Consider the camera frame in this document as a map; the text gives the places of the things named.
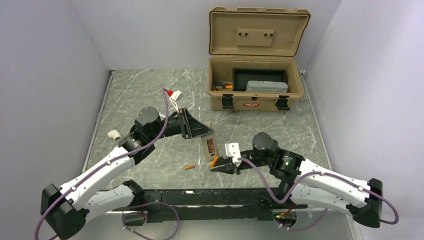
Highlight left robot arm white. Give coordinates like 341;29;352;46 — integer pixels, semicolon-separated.
40;107;214;240

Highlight aluminium frame rail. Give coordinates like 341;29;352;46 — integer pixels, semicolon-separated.
61;187;354;213

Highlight beige remote control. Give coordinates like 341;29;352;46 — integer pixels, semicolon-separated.
201;121;219;162

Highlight black tray in toolbox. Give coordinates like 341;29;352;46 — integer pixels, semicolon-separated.
232;68;288;92

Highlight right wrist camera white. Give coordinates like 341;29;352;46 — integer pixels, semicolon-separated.
222;142;241;158

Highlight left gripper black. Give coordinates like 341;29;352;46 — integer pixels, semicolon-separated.
148;107;214;141

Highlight tan plastic toolbox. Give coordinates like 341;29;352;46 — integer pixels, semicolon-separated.
207;6;311;112

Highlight white PVC elbow fitting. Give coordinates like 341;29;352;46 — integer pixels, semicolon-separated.
107;129;122;141

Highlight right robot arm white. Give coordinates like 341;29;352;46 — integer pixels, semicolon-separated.
211;132;383;228

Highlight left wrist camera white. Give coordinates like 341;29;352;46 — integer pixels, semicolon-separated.
167;89;184;102

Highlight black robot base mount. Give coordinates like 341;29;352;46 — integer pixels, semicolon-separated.
115;187;307;223

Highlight yellow-handled tools in toolbox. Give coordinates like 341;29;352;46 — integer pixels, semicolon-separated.
212;81;233;91

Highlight grey plastic case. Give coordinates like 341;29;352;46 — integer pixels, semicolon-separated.
245;80;289;93

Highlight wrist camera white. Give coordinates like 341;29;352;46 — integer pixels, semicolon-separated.
167;89;184;102
222;142;241;158

